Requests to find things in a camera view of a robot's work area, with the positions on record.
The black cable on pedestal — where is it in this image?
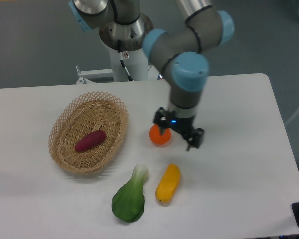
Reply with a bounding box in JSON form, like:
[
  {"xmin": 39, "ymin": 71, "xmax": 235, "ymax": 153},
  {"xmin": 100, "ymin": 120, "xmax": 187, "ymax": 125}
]
[{"xmin": 117, "ymin": 39, "xmax": 135, "ymax": 82}]

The white base bracket frame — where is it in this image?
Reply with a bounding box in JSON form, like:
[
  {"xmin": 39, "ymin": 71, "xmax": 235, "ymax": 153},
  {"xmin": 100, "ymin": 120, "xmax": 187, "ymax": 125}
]
[{"xmin": 75, "ymin": 65, "xmax": 164, "ymax": 84}]

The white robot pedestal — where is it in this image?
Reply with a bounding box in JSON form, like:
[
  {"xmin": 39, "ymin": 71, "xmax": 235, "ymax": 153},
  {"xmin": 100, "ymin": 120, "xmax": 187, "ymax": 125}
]
[{"xmin": 99, "ymin": 13, "xmax": 154, "ymax": 82}]

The orange mandarin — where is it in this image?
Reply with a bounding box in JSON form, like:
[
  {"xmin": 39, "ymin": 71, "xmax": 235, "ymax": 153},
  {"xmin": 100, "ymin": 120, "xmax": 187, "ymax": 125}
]
[{"xmin": 149, "ymin": 124, "xmax": 172, "ymax": 145}]

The yellow mango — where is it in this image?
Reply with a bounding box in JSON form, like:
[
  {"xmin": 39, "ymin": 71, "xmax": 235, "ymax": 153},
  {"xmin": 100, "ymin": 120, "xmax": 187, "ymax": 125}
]
[{"xmin": 155, "ymin": 164, "xmax": 181, "ymax": 204}]

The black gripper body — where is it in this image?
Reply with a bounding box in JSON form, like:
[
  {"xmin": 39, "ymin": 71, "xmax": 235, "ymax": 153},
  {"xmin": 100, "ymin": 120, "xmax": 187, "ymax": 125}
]
[{"xmin": 161, "ymin": 104, "xmax": 196, "ymax": 139}]

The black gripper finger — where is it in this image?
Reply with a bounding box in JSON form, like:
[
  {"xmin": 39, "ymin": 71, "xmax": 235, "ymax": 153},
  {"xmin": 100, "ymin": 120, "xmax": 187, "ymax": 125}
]
[
  {"xmin": 153, "ymin": 107, "xmax": 170, "ymax": 136},
  {"xmin": 186, "ymin": 128, "xmax": 205, "ymax": 151}
]

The green bok choy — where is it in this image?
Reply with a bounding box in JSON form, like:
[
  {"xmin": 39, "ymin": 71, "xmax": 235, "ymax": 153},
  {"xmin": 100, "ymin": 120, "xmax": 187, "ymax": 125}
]
[{"xmin": 111, "ymin": 164, "xmax": 148, "ymax": 223}]

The woven wicker basket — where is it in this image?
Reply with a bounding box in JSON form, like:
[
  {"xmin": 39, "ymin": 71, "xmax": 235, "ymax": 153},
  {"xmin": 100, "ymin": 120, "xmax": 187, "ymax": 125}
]
[{"xmin": 48, "ymin": 92, "xmax": 129, "ymax": 174}]

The purple sweet potato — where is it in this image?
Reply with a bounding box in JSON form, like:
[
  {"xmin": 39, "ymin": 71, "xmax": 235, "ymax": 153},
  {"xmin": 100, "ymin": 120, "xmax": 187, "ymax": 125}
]
[{"xmin": 74, "ymin": 130, "xmax": 106, "ymax": 152}]

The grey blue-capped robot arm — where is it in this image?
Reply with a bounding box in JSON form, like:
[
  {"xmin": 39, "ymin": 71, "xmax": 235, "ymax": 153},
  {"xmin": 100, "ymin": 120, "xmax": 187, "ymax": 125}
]
[{"xmin": 68, "ymin": 0, "xmax": 235, "ymax": 148}]

